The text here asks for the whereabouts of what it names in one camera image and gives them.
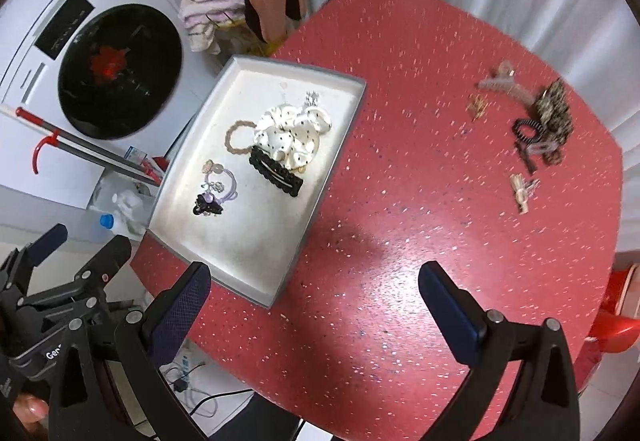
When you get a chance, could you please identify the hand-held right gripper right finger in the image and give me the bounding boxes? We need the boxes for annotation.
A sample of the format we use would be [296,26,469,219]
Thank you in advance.
[417,261,581,441]

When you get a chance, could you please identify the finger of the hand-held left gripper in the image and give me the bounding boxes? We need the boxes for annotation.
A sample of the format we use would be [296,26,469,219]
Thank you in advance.
[0,223,68,292]
[75,236,133,294]

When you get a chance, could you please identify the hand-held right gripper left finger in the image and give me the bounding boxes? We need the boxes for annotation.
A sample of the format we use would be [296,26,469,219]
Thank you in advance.
[47,261,213,441]

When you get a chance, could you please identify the grey tray with white lining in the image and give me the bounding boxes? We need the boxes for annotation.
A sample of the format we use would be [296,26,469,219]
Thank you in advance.
[145,55,368,309]

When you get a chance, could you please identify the black bow hair clip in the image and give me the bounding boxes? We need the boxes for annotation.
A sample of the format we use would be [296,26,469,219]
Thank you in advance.
[192,195,226,218]

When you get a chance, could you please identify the purple beaded hair tie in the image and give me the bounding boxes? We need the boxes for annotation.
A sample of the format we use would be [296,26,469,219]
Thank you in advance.
[201,160,238,202]

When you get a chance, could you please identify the black rhinestone snap clip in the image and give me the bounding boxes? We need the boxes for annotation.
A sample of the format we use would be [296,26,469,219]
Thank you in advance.
[248,146,305,197]

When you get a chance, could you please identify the white polka dot scrunchie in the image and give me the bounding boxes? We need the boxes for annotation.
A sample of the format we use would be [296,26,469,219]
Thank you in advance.
[252,104,333,172]

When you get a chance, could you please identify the person's left hand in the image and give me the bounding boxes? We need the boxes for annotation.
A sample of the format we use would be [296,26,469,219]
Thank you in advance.
[12,393,51,424]

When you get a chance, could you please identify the plastic bottle with blue cap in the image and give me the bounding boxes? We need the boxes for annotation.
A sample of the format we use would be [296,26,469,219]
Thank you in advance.
[60,208,136,247]

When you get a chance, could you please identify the cream bunny hair clip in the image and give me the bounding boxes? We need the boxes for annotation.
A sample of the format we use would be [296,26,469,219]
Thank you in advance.
[509,174,532,215]

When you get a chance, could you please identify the red plastic chair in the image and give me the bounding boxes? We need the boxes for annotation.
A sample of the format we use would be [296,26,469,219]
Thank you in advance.
[582,263,640,357]

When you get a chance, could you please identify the white washing machine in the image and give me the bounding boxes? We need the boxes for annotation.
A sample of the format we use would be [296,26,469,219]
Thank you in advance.
[0,0,236,212]

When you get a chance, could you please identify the leopard print scrunchie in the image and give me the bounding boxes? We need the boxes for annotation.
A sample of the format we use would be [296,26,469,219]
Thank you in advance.
[535,77,573,144]

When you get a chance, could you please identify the translucent claw hair clip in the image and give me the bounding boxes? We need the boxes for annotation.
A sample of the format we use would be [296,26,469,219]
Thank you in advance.
[477,61,536,106]

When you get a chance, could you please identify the yellow thin hanger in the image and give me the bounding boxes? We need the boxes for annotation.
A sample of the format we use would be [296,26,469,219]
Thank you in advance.
[215,16,251,32]

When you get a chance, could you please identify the black cable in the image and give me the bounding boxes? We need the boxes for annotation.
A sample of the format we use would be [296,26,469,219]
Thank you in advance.
[175,361,256,417]

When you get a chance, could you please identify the red and grey mop handle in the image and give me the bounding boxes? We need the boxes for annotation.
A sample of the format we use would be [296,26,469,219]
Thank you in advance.
[0,104,168,187]

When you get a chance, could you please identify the beige braided hair tie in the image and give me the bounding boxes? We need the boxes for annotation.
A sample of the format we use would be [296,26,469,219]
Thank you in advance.
[223,120,258,156]

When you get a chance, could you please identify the black spiral hair tie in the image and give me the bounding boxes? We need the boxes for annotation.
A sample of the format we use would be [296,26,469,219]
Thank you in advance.
[512,118,546,142]

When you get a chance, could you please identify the gold wire hair clip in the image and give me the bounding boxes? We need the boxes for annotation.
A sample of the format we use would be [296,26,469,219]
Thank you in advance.
[467,94,490,122]

